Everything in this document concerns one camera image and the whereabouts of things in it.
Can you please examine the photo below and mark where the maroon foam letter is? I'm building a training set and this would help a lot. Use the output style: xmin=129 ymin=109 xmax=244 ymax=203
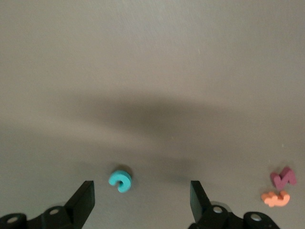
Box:
xmin=270 ymin=167 xmax=297 ymax=190

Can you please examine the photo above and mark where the orange foam letter t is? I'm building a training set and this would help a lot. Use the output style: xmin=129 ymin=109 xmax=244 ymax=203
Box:
xmin=261 ymin=190 xmax=291 ymax=207

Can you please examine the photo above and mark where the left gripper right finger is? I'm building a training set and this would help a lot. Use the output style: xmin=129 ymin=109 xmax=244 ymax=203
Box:
xmin=189 ymin=180 xmax=279 ymax=229

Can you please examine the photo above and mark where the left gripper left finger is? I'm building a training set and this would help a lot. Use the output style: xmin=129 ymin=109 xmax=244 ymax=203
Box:
xmin=0 ymin=180 xmax=96 ymax=229

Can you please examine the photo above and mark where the teal foam letter c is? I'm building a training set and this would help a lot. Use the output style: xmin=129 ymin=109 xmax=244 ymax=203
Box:
xmin=108 ymin=169 xmax=131 ymax=193

